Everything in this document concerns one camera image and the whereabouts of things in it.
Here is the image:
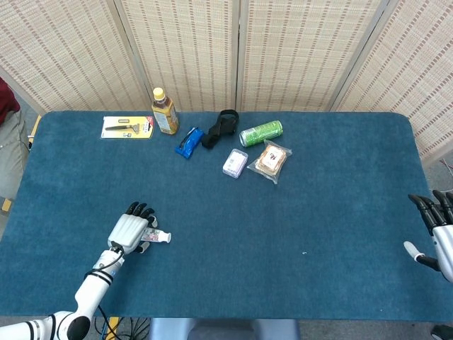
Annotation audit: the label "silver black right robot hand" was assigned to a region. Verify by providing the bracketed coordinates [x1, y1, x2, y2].
[403, 190, 453, 283]

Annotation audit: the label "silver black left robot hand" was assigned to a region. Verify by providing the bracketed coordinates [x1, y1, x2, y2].
[107, 201, 159, 254]

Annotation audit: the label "small white tube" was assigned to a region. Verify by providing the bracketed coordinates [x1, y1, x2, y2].
[141, 228, 173, 244]

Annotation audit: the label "yellow razor blister pack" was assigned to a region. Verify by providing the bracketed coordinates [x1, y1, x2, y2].
[101, 115, 156, 140]

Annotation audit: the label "blue snack packet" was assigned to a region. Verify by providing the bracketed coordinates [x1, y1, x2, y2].
[174, 127, 205, 160]

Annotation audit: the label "yellow capped tea bottle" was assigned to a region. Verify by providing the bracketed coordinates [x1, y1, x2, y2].
[151, 87, 180, 136]

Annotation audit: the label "blue felt table cloth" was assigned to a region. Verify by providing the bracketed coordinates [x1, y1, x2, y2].
[0, 110, 453, 323]

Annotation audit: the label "small white box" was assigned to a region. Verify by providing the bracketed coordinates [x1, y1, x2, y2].
[222, 148, 248, 178]

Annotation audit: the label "yellow wooden bar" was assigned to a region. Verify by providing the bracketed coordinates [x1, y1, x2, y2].
[28, 113, 42, 145]

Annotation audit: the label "blue grey chair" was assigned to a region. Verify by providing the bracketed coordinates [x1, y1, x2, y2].
[150, 317, 301, 340]

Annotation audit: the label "person in red shirt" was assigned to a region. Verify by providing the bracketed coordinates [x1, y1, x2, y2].
[0, 76, 30, 199]

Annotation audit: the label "bread in clear wrapper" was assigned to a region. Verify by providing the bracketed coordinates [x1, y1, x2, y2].
[246, 139, 293, 185]

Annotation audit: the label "green drink can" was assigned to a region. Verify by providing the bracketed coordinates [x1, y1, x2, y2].
[239, 120, 285, 148]

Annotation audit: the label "woven bamboo screen panel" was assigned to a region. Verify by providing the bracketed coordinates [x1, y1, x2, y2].
[331, 0, 453, 167]
[0, 0, 149, 114]
[236, 0, 385, 113]
[113, 0, 243, 113]

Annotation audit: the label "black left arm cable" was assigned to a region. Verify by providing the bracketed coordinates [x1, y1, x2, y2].
[96, 304, 120, 340]

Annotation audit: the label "black floor cables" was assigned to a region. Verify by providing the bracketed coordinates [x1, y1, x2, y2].
[116, 316, 151, 340]

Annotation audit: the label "black fabric strap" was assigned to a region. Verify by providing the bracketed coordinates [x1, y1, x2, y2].
[201, 109, 240, 150]

